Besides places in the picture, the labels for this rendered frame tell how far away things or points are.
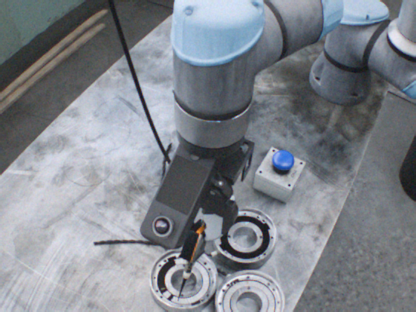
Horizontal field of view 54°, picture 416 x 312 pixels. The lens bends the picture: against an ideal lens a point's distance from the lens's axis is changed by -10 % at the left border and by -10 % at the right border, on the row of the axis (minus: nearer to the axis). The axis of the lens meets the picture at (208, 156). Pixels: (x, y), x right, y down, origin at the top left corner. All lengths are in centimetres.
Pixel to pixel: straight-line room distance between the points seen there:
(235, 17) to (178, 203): 21
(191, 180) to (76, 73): 190
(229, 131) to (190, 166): 7
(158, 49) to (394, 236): 121
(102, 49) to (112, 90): 147
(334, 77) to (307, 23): 57
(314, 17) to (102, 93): 65
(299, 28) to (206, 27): 11
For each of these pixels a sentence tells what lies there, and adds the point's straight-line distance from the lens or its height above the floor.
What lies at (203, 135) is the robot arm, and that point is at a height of 116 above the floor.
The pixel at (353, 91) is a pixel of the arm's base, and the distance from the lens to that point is 102.
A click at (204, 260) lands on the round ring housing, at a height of 83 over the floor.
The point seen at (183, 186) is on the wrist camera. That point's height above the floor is 109.
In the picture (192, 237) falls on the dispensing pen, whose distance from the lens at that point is 60.
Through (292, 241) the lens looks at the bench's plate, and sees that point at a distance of 78.
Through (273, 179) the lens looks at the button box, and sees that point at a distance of 78.
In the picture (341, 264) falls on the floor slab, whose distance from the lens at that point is 171.
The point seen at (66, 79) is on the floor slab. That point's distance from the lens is 232.
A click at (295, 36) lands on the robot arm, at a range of 41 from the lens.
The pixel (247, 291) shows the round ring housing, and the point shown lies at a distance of 69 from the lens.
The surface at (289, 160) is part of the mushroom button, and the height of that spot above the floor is 87.
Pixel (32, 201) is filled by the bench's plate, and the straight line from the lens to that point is 85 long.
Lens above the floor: 147
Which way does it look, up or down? 51 degrees down
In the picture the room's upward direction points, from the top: 3 degrees clockwise
